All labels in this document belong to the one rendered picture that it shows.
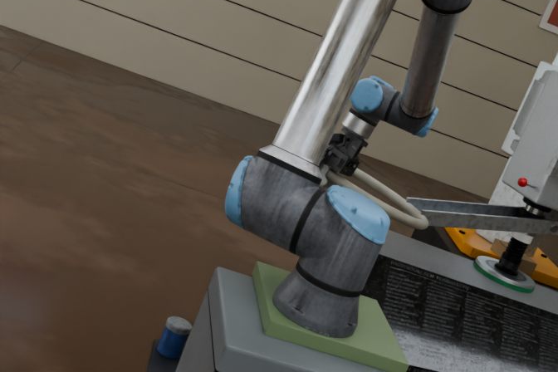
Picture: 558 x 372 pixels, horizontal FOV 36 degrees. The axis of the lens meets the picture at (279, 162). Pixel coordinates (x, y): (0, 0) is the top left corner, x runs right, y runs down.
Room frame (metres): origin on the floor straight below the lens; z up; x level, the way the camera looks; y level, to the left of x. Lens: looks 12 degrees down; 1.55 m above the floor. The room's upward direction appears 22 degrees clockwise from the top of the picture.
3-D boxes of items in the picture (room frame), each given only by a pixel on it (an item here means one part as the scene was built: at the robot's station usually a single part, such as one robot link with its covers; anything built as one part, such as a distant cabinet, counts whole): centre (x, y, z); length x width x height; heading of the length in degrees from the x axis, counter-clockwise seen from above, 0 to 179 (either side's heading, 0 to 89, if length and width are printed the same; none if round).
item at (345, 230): (1.77, -0.18, 1.07); 0.17 x 0.15 x 0.18; 76
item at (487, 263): (2.93, -0.87, 0.85); 0.21 x 0.21 x 0.01
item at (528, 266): (3.41, -1.01, 0.81); 0.20 x 0.10 x 0.05; 15
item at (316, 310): (1.77, -0.19, 0.93); 0.19 x 0.19 x 0.10
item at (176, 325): (3.11, 0.13, 0.08); 0.10 x 0.10 x 0.13
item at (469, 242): (3.67, -1.03, 0.76); 0.49 x 0.49 x 0.05; 7
